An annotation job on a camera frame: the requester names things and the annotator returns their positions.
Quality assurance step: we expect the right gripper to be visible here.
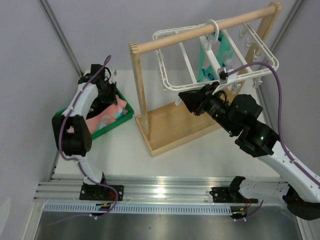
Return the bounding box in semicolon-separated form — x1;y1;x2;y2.
178;81;238;136

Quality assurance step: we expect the pink sock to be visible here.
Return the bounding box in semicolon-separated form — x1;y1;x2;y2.
85;95;128;134

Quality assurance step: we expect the white plastic clip hanger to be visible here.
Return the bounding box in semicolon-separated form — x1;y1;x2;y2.
155;22;279;94

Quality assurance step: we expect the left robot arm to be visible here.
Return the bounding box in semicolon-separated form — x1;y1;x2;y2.
51;64;117;200

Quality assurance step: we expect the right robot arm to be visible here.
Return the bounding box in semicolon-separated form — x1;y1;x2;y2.
178;83;320;221

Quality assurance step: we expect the left green blue sock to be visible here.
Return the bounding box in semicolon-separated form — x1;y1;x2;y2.
196;44;216;83

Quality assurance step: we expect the green blue sock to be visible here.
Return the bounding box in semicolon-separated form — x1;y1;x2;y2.
208;31;234;81
196;44;216;83

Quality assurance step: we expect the green plastic bin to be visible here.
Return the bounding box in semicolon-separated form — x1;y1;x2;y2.
52;83;134;144

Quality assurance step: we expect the wooden hanging rack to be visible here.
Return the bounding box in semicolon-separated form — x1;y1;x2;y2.
129;1;283;157

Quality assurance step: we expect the right green blue sock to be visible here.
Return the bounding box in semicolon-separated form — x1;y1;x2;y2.
208;31;234;81

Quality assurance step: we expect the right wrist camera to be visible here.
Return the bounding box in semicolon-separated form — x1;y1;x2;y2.
217;66;237;86

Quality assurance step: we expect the aluminium frame post left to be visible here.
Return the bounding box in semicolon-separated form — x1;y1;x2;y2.
38;0;83;76

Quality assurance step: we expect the aluminium frame post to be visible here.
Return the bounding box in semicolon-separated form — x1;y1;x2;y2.
38;0;83;76
269;0;308;55

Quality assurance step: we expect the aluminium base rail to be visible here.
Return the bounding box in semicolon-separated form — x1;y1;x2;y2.
33;174;233;205

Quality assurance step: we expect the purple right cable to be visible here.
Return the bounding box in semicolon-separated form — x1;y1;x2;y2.
226;61;320;187

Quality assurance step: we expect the white slotted cable duct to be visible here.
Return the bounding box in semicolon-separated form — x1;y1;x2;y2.
43;202;233;216

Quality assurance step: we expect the aluminium frame post right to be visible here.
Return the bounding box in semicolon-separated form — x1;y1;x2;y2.
269;0;308;55

